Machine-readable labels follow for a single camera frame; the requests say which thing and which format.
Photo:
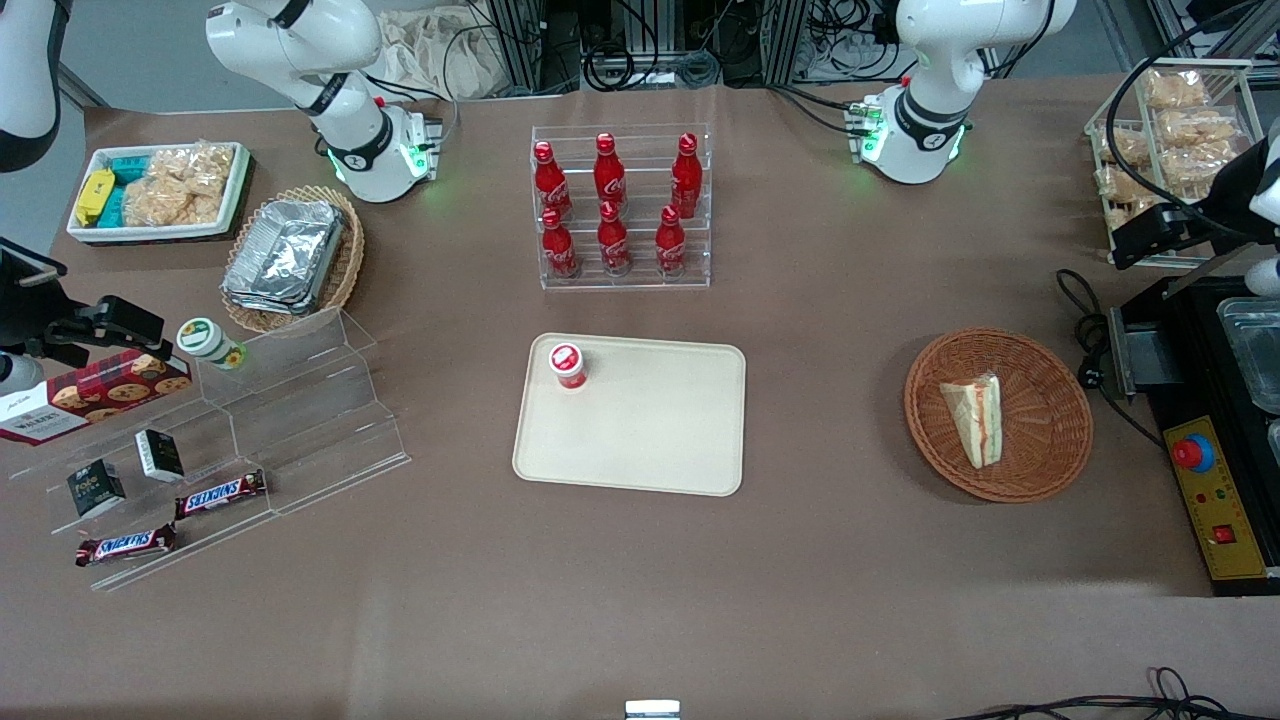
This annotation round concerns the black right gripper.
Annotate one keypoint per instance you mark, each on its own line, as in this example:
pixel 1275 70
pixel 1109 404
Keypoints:
pixel 30 312

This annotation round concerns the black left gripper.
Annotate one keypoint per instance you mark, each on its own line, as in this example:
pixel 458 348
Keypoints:
pixel 1218 196

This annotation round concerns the triangular sandwich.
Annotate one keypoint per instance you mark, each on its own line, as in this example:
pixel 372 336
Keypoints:
pixel 978 420

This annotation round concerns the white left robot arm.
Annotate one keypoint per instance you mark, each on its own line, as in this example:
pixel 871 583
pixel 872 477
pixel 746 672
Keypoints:
pixel 930 100

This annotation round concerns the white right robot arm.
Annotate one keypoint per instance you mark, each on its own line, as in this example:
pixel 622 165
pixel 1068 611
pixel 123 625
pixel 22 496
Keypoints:
pixel 300 40

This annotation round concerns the brown wicker basket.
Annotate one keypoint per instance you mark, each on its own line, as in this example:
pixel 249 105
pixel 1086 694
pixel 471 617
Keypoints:
pixel 1045 420

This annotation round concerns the light wicker basket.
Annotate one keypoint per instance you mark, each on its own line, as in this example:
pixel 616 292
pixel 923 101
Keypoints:
pixel 345 275

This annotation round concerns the beige plastic tray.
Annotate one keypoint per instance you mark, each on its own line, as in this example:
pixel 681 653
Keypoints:
pixel 650 430

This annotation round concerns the small cracker bag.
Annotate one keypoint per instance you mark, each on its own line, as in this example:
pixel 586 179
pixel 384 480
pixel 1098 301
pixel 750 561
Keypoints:
pixel 1125 145
pixel 1195 128
pixel 1175 90
pixel 1125 185
pixel 1190 168
pixel 1120 217

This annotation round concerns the red cookie box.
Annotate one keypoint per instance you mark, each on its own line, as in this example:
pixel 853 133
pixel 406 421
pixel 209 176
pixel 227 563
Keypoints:
pixel 90 395

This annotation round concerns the green lid cup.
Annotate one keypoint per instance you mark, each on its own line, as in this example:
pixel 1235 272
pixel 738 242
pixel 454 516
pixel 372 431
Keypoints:
pixel 205 340

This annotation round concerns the white plastic bin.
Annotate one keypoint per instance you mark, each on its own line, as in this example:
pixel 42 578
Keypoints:
pixel 90 235

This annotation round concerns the teal snack pack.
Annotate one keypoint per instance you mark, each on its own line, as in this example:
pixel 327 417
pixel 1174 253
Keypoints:
pixel 128 168
pixel 113 208

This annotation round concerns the yellow snack pack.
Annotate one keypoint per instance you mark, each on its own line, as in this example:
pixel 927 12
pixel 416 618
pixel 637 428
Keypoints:
pixel 95 195

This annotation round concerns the small black box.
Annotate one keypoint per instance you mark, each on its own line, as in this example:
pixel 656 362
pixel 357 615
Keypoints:
pixel 160 455
pixel 96 488

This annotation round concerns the metal pan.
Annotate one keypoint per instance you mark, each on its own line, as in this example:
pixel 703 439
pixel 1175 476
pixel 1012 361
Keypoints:
pixel 1255 350

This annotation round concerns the large rice cracker bag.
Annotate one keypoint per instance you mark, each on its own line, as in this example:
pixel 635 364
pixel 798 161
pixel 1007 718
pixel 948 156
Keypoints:
pixel 180 185

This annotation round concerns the black sealing machine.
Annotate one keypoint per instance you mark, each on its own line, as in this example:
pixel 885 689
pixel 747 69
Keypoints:
pixel 1190 390

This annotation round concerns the foil container stack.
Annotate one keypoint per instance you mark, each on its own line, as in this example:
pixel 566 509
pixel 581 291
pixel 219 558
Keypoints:
pixel 285 255

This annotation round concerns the snickers bar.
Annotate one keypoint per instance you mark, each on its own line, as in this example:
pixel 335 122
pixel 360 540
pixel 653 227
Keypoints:
pixel 125 545
pixel 220 494

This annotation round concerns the clear acrylic stepped shelf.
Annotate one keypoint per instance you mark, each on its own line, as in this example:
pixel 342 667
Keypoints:
pixel 310 420

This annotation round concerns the red emergency button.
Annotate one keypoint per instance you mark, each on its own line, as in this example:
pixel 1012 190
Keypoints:
pixel 1193 453

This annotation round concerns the beige cloth bag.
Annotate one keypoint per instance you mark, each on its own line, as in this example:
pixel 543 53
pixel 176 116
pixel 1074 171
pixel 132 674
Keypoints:
pixel 450 50

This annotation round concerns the red cola bottle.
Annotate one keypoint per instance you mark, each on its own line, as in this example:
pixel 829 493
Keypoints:
pixel 550 185
pixel 670 248
pixel 613 245
pixel 686 180
pixel 609 175
pixel 559 250

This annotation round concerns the red lid cup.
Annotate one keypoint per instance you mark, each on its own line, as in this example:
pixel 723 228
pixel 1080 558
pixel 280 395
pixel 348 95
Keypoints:
pixel 567 364

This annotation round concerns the clear acrylic bottle rack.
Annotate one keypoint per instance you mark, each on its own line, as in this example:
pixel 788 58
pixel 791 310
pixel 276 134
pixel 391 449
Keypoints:
pixel 640 280

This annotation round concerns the small white object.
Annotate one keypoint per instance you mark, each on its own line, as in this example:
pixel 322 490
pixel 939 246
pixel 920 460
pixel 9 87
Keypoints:
pixel 652 710

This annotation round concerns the aluminium frame post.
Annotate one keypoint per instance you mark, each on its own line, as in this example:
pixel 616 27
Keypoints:
pixel 520 45

